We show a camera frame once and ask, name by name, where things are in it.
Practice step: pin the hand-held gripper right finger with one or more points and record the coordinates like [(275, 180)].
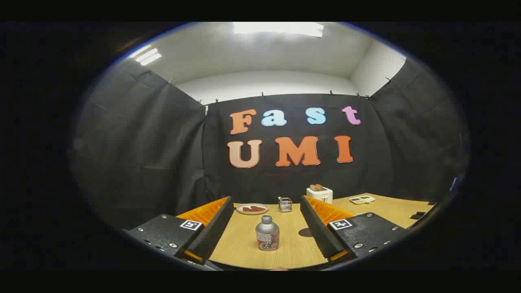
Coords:
[(319, 232)]

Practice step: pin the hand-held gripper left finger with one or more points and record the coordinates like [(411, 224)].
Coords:
[(213, 232)]

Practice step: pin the dark brown round coaster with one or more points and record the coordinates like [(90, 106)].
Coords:
[(305, 232)]

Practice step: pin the silver juice bottle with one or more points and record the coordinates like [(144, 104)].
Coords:
[(267, 234)]

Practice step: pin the wooden table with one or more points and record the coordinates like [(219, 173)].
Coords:
[(240, 244)]

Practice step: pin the small white plate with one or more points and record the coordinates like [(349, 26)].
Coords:
[(240, 211)]

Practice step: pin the white toaster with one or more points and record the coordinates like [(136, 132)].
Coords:
[(321, 196)]

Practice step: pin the glass jar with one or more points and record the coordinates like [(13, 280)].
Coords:
[(285, 204)]

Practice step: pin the toast slice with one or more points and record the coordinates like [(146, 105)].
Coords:
[(316, 187)]

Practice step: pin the white divided snack tray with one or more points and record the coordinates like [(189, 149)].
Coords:
[(361, 199)]

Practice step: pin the small black object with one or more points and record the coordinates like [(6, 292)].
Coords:
[(417, 215)]

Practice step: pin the ceiling light panel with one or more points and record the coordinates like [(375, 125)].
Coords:
[(148, 57)]

